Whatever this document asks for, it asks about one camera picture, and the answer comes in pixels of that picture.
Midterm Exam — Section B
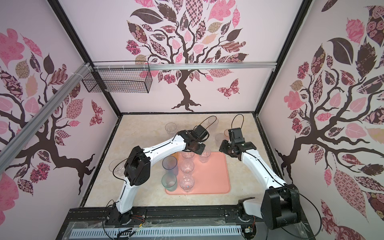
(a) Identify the blue-grey plastic cup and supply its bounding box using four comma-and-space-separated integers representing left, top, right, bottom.
162, 156, 179, 176

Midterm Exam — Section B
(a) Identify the pink tray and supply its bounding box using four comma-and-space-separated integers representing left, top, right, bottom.
165, 152, 231, 195

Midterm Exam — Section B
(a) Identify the teal plastic cup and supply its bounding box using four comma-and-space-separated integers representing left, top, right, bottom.
162, 173, 178, 192

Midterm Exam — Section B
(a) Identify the amber plastic cup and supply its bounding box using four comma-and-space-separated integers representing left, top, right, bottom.
172, 153, 179, 160

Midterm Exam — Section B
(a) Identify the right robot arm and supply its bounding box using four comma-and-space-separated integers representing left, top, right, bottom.
219, 128, 302, 230

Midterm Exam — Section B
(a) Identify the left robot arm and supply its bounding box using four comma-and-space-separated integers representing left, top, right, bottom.
106, 127, 210, 225

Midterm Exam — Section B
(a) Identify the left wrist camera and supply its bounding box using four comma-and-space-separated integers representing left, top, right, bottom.
193, 125, 210, 143

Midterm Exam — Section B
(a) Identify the white slotted cable duct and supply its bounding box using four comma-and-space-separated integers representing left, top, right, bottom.
68, 226, 243, 240

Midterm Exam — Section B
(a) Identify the black wire basket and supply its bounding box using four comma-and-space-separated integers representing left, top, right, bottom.
82, 60, 153, 94

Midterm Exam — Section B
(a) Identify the back aluminium rail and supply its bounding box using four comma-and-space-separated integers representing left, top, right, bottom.
93, 62, 277, 71

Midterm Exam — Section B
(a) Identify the aluminium rail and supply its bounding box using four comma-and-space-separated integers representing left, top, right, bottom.
1, 63, 91, 173
93, 62, 277, 71

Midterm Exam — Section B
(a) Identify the left aluminium rail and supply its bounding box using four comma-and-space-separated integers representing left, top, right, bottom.
1, 63, 91, 173

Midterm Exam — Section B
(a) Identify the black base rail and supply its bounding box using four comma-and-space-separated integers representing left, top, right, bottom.
56, 203, 316, 240

